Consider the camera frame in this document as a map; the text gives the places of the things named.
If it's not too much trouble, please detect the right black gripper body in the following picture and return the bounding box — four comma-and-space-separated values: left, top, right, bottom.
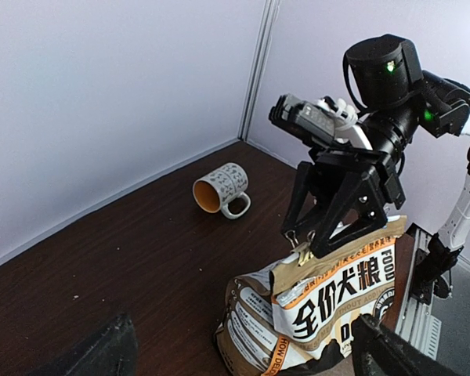
303, 146, 406, 212

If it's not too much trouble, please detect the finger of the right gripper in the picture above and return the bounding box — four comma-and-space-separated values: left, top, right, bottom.
311, 172, 386, 259
280, 161, 314, 235

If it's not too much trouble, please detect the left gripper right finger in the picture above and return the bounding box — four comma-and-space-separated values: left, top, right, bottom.
352, 314, 457, 376

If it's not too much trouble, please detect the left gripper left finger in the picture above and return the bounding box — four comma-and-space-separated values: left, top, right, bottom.
31, 313, 138, 375

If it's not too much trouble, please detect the yellow binder clip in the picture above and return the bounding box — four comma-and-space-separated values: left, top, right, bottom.
282, 230, 317, 267

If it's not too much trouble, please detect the dog food bag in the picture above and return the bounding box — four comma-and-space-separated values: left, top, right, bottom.
215, 215, 407, 375

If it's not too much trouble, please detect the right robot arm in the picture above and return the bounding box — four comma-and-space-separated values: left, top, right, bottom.
269, 34, 470, 284

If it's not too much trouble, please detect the patterned ceramic mug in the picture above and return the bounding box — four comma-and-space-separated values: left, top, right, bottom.
192, 162, 251, 220

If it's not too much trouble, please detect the front aluminium rail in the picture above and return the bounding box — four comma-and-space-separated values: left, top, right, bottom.
393, 223, 442, 360

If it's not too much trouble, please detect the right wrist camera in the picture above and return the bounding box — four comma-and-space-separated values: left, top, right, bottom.
269, 94, 373, 150

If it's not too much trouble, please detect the right aluminium frame post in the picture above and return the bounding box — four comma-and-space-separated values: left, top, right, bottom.
237, 0, 281, 142

